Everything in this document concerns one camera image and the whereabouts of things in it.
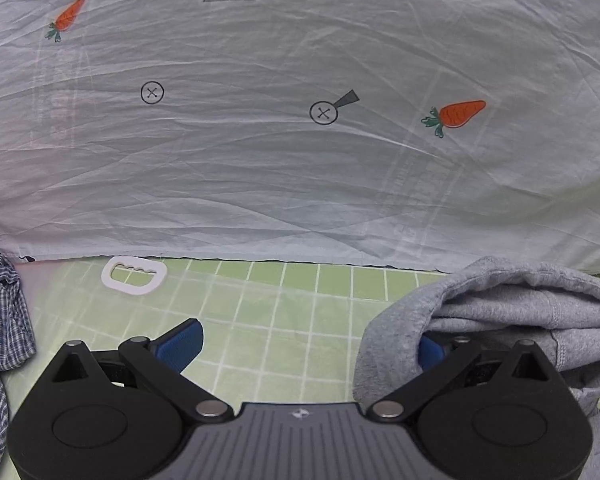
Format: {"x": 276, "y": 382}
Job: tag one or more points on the green checked mat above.
{"x": 290, "y": 310}

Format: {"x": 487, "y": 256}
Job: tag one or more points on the blue checked shirt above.
{"x": 0, "y": 320}

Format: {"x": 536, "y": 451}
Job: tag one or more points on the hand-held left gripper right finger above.
{"x": 430, "y": 352}

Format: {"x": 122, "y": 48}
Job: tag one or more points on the grey zip hoodie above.
{"x": 505, "y": 305}

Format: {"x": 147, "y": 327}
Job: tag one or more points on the carrot printed grey sheet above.
{"x": 280, "y": 160}

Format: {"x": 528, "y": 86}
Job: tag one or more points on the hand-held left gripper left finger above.
{"x": 182, "y": 349}

